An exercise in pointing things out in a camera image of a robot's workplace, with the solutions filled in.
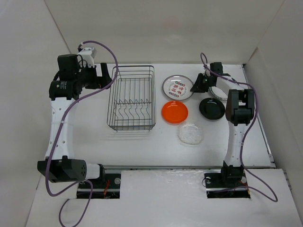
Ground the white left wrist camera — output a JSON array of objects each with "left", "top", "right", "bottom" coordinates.
[{"left": 77, "top": 44, "right": 97, "bottom": 68}]

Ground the clear glass plate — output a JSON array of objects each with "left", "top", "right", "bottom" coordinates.
[{"left": 178, "top": 122, "right": 205, "bottom": 145}]

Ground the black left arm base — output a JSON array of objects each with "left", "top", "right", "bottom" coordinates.
[{"left": 76, "top": 169, "right": 121, "bottom": 199}]

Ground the white plate with dark rim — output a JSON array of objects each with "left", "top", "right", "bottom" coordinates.
[{"left": 208, "top": 87, "right": 227, "bottom": 102}]

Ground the white plate with red characters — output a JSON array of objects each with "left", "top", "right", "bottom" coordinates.
[{"left": 162, "top": 75, "right": 194, "bottom": 101}]

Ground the aluminium table edge rail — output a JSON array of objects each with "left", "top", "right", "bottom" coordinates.
[{"left": 101, "top": 164, "right": 277, "bottom": 171}]

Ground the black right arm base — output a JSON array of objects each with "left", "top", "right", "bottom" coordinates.
[{"left": 202, "top": 172, "right": 250, "bottom": 199}]

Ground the grey wire dish rack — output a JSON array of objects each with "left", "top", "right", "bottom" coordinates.
[{"left": 107, "top": 65, "right": 156, "bottom": 131}]

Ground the black plate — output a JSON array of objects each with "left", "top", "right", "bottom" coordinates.
[{"left": 199, "top": 98, "right": 225, "bottom": 120}]

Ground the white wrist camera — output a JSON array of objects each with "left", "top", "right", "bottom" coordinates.
[
  {"left": 204, "top": 69, "right": 211, "bottom": 77},
  {"left": 77, "top": 44, "right": 97, "bottom": 68}
]

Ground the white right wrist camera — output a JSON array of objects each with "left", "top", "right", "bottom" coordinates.
[{"left": 204, "top": 69, "right": 211, "bottom": 77}]

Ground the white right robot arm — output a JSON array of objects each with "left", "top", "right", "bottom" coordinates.
[{"left": 191, "top": 62, "right": 255, "bottom": 189}]

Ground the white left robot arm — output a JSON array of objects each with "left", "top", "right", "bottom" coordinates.
[{"left": 37, "top": 53, "right": 111, "bottom": 188}]

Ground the orange plastic plate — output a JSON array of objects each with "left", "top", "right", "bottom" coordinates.
[{"left": 161, "top": 101, "right": 188, "bottom": 124}]

